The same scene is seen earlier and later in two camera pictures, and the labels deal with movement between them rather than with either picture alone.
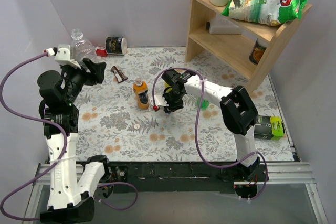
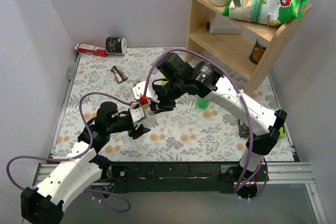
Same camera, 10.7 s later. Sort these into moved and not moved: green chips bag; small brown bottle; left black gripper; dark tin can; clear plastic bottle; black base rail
Moved: clear plastic bottle; left black gripper
Not moved: green chips bag; dark tin can; black base rail; small brown bottle
